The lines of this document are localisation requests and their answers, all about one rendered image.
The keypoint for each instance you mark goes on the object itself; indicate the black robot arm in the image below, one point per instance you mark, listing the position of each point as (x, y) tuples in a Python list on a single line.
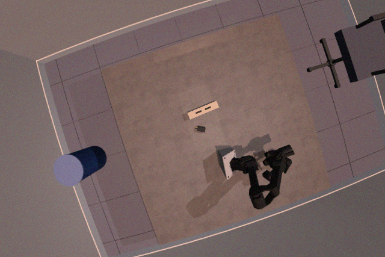
[(248, 164)]

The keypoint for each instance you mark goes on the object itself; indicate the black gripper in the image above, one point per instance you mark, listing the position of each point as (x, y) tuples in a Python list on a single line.
[(267, 175)]

